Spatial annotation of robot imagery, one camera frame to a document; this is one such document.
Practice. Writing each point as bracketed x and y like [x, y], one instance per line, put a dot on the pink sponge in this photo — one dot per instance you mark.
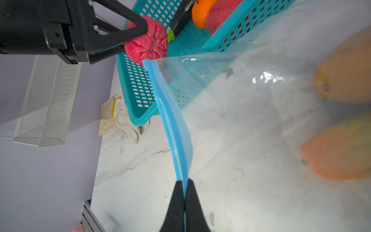
[80, 228]

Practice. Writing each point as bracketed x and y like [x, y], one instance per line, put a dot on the pink red dragon fruit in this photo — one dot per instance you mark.
[152, 45]

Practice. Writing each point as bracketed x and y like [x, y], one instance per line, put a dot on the dark purple eggplant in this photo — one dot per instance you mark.
[181, 18]

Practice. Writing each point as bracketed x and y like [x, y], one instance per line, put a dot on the orange tangerine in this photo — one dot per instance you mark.
[200, 12]

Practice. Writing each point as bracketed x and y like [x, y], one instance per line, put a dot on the orange yellow mango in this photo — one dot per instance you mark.
[345, 75]

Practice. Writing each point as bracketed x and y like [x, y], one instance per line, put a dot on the clear zip bag blue zipper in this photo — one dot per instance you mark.
[239, 139]

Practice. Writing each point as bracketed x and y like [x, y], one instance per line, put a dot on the white mesh two-tier shelf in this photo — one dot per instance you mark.
[48, 103]

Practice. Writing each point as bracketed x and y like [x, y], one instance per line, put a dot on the red bell pepper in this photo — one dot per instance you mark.
[219, 12]

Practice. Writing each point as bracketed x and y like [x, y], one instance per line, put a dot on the green yellow papaya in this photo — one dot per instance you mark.
[341, 152]

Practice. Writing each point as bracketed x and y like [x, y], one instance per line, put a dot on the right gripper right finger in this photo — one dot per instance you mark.
[194, 217]

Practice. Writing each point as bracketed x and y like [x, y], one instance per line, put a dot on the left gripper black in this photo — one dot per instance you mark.
[54, 28]

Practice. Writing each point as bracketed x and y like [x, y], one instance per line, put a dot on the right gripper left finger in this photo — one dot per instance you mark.
[174, 219]

